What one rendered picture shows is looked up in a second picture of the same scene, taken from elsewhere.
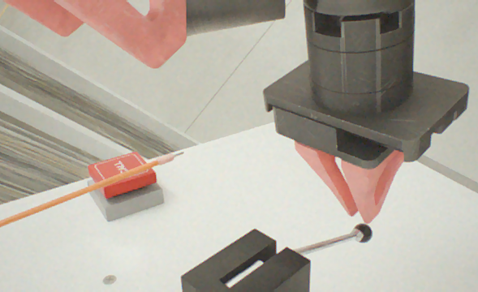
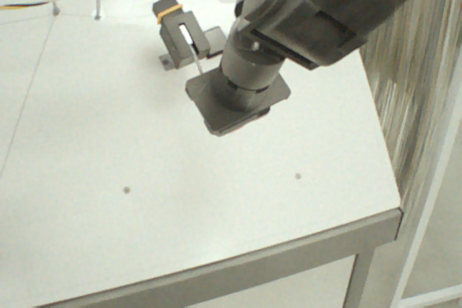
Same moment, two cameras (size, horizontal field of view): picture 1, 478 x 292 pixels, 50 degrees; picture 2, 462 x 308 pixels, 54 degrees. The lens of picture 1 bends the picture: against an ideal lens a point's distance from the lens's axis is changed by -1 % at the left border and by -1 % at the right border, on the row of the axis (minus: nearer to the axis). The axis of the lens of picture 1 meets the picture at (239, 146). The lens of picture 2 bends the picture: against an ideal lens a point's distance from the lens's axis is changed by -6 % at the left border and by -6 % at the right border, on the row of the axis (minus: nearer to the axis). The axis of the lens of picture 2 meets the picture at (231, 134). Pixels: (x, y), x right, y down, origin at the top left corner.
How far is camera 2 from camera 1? 48 cm
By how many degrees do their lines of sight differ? 52
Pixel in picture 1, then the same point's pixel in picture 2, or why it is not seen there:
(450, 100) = (205, 115)
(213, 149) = (364, 106)
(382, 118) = (208, 81)
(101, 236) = not seen: hidden behind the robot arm
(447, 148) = not seen: outside the picture
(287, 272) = (177, 47)
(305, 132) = not seen: hidden behind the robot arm
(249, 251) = (196, 39)
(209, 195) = (312, 87)
